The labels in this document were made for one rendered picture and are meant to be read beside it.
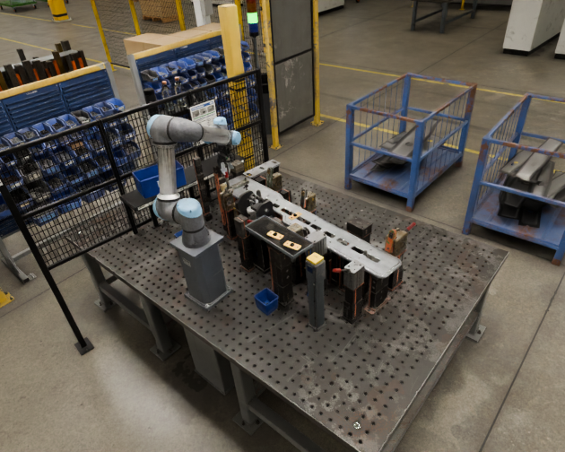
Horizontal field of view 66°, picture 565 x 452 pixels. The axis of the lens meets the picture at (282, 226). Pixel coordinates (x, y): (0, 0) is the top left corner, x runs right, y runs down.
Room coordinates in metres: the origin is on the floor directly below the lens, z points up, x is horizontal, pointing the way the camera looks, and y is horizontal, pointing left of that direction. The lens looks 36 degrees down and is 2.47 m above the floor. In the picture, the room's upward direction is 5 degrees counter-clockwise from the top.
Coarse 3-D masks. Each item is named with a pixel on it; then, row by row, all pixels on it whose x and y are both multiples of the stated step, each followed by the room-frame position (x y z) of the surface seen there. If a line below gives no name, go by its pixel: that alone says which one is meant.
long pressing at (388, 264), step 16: (240, 176) 2.69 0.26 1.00; (240, 192) 2.47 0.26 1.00; (272, 192) 2.44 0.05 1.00; (288, 208) 2.23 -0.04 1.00; (288, 224) 2.05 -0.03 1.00; (304, 224) 2.04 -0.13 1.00; (320, 224) 2.03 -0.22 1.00; (336, 240) 1.87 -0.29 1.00; (352, 240) 1.86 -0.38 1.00; (352, 256) 1.72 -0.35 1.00; (384, 256) 1.70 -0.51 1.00; (368, 272) 1.60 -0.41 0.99; (384, 272) 1.59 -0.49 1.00
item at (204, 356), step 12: (192, 336) 1.78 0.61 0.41; (192, 348) 1.81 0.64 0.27; (204, 348) 1.71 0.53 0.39; (204, 360) 1.73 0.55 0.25; (216, 360) 1.65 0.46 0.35; (228, 360) 1.70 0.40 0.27; (204, 372) 1.76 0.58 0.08; (216, 372) 1.67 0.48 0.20; (228, 372) 1.69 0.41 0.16; (216, 384) 1.69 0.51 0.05; (228, 384) 1.67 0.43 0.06
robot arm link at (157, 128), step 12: (156, 120) 1.98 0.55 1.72; (168, 120) 1.95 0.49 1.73; (156, 132) 1.95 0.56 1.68; (168, 132) 1.92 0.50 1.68; (156, 144) 1.94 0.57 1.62; (168, 144) 1.94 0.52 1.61; (168, 156) 1.94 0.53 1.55; (168, 168) 1.92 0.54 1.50; (168, 180) 1.91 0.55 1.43; (168, 192) 1.90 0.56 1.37; (156, 204) 1.90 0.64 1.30; (168, 204) 1.87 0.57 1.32; (168, 216) 1.85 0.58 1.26
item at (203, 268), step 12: (180, 240) 1.85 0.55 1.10; (216, 240) 1.82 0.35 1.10; (180, 252) 1.81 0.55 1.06; (192, 252) 1.74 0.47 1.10; (204, 252) 1.75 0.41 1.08; (216, 252) 1.82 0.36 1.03; (192, 264) 1.75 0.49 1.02; (204, 264) 1.75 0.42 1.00; (216, 264) 1.81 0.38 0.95; (192, 276) 1.77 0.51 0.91; (204, 276) 1.74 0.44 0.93; (216, 276) 1.80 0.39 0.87; (192, 288) 1.79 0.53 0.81; (204, 288) 1.74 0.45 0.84; (216, 288) 1.78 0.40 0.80; (228, 288) 1.85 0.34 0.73; (192, 300) 1.79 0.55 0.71; (204, 300) 1.74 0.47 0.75; (216, 300) 1.76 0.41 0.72
